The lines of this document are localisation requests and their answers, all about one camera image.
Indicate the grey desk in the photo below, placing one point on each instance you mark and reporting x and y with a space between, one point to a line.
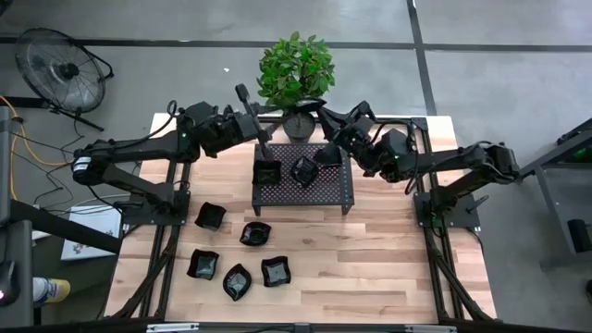
20 245

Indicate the silver bracket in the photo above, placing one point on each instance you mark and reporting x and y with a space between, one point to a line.
172 328
430 329

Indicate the black diagonal beam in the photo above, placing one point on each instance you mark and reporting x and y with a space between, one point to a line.
60 226

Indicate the black perforated metal rack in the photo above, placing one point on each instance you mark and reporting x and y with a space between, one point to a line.
287 194

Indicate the round scalloped black plate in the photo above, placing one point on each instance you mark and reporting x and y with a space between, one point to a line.
255 233

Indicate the black table camera mount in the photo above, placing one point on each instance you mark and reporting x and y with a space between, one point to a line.
301 327

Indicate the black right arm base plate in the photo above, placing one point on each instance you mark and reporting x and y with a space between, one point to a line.
462 217

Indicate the grey metal cart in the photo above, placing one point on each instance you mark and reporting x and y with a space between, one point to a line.
555 208

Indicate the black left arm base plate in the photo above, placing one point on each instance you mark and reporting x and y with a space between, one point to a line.
152 218

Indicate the small square black plate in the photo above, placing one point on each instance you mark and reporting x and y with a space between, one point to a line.
327 161

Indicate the white yellow spray can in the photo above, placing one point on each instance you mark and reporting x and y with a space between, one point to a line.
51 290

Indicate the black computer mouse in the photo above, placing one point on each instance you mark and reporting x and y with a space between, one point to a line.
8 283

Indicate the green potted plant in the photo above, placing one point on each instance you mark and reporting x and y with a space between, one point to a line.
296 74

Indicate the wavy square black plate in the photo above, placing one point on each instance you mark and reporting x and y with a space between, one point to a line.
210 216
304 172
203 264
276 271

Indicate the black aluminium table frame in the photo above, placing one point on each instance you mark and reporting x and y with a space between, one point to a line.
420 124

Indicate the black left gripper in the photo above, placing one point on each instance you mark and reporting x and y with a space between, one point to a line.
226 129

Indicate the deep square black plate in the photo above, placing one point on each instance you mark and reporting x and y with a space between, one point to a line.
267 175

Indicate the white printed box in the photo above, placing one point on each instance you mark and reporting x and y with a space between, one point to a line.
90 222

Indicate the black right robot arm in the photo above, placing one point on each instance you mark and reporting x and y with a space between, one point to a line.
453 159

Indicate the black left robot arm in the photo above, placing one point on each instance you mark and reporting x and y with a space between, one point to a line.
139 145

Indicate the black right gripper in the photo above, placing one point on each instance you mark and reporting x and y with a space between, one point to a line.
365 148

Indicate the black box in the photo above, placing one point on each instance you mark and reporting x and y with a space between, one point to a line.
579 235

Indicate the black floor fan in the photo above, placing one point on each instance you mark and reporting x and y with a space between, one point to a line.
62 69

